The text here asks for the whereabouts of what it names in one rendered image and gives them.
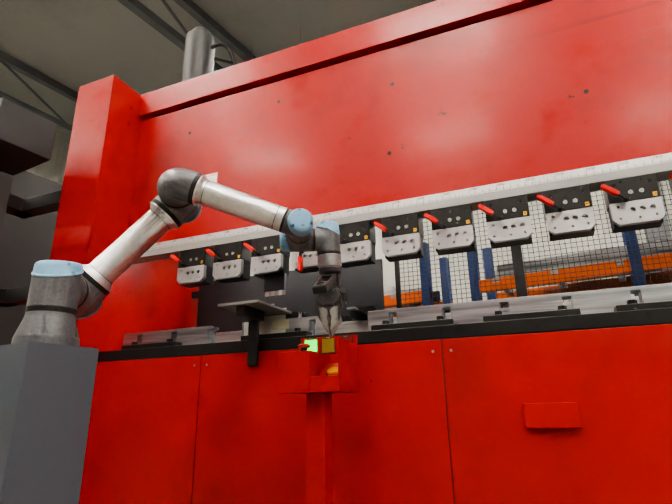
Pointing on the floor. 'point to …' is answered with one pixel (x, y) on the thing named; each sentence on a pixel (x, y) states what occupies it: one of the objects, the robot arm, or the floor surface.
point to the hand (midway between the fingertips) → (330, 331)
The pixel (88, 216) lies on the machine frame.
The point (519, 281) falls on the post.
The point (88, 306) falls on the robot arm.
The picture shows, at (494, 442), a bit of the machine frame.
